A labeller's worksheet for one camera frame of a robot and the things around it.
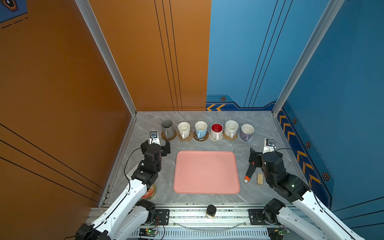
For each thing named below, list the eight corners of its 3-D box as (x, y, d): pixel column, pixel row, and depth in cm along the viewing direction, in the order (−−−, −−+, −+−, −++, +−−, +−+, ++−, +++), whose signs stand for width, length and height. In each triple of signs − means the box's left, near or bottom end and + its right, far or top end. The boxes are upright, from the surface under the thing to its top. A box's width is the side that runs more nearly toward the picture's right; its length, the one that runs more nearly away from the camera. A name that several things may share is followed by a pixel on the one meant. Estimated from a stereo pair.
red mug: (210, 143, 104) (211, 135, 97) (209, 130, 111) (210, 122, 104) (222, 143, 104) (224, 135, 97) (221, 130, 111) (222, 122, 104)
